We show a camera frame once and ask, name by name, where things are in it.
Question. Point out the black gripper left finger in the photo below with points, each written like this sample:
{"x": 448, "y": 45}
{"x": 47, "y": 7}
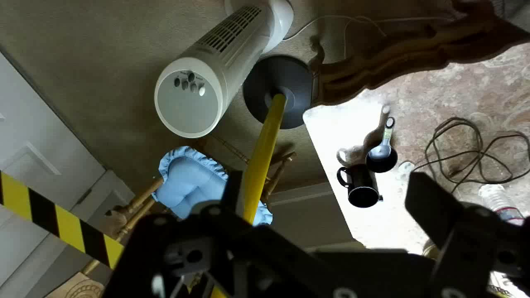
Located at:
{"x": 183, "y": 249}

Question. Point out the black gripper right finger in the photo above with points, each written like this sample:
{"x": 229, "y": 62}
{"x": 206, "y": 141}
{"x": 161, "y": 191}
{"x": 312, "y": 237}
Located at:
{"x": 464, "y": 237}

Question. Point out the yellow pole with black base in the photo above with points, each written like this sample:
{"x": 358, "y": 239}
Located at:
{"x": 265, "y": 150}

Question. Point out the wooden chair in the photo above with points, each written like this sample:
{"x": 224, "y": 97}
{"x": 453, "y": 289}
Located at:
{"x": 133, "y": 208}

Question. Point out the blue ruffled seat cushion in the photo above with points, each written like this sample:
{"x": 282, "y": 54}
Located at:
{"x": 191, "y": 183}

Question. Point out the black mug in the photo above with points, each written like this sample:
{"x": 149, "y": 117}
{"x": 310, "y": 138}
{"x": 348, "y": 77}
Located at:
{"x": 361, "y": 184}

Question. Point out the yellow black caution tape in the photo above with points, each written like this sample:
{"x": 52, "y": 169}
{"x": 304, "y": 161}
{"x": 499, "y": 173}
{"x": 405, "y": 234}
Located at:
{"x": 60, "y": 224}

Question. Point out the marble top wooden side table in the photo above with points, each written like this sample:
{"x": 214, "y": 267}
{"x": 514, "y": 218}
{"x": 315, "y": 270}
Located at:
{"x": 353, "y": 121}

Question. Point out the white panelled door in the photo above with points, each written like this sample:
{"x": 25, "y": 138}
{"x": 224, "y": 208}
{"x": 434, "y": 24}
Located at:
{"x": 39, "y": 150}

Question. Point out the white tower fan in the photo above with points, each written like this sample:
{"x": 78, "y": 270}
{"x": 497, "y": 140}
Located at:
{"x": 209, "y": 72}

